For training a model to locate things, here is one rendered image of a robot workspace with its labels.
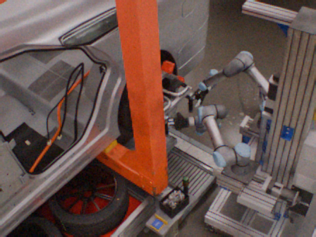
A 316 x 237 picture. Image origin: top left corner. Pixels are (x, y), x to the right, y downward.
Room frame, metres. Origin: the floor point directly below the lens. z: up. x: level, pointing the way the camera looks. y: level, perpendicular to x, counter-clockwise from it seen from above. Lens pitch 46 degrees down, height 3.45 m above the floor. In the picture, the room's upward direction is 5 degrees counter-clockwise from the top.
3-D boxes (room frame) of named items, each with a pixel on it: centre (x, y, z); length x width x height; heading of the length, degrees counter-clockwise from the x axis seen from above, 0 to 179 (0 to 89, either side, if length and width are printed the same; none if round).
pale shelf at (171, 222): (1.88, -0.06, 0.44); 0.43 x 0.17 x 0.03; 138
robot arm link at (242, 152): (1.97, -0.59, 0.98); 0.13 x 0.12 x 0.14; 100
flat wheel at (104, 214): (2.11, 0.62, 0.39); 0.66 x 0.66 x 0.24
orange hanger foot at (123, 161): (2.31, 0.31, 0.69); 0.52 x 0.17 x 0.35; 48
